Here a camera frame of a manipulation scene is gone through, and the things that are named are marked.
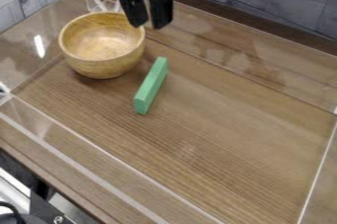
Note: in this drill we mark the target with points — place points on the wooden bowl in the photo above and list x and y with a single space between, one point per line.
101 45

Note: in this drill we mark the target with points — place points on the green rectangular block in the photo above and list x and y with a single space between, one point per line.
150 85

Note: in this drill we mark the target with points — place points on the black metal table bracket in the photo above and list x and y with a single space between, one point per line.
44 213

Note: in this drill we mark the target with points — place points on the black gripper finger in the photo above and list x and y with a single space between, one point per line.
161 9
136 12

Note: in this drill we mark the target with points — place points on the clear acrylic tray walls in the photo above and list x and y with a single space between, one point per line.
235 147

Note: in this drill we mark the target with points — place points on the clear acrylic corner bracket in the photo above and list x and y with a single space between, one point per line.
104 6

